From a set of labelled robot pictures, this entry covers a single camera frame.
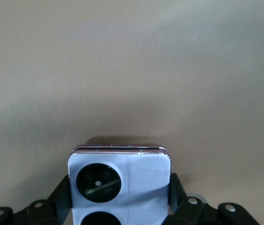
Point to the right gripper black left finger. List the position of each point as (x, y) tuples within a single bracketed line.
[(52, 208)]

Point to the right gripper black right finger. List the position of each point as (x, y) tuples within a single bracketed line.
[(181, 211)]

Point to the lilac folding phone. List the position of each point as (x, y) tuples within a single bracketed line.
[(143, 187)]

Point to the brown table mat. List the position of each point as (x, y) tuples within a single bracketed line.
[(132, 70)]

